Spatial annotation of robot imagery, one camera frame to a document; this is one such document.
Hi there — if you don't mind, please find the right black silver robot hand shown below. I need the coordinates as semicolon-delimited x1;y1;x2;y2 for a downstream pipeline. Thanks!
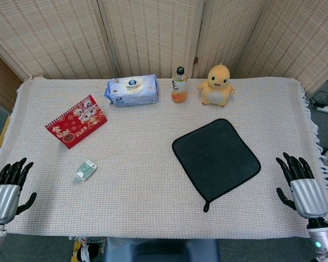
275;152;328;219

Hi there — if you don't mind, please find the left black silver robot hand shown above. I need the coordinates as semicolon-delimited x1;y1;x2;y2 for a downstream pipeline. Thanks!
0;157;38;225

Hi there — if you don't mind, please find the grey yellow black-edged towel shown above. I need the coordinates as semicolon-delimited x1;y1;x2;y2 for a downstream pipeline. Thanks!
171;118;262;213

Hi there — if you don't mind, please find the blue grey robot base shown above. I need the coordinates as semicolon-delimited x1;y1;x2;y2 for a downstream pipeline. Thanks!
103;236;221;262

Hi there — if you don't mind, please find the small green tissue pack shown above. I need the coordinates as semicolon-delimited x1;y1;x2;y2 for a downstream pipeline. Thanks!
72;160;98;183

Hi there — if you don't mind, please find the red desk calendar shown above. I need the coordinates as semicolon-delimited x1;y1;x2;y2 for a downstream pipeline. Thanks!
45;94;108;150

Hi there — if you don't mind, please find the white woven tablecloth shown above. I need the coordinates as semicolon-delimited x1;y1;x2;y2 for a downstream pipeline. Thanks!
0;75;328;241

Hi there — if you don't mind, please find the yellow plush toy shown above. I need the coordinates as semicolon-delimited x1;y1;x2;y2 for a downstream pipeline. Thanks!
198;63;236;108

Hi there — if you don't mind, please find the orange drink bottle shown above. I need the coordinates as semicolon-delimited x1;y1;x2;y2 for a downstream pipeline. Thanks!
171;66;188;104

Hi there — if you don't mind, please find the blue wet wipes pack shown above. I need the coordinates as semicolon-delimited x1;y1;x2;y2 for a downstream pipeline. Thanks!
103;74;159;107

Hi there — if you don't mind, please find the beige woven folding screen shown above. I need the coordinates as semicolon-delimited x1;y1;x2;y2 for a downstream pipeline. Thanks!
0;0;328;96

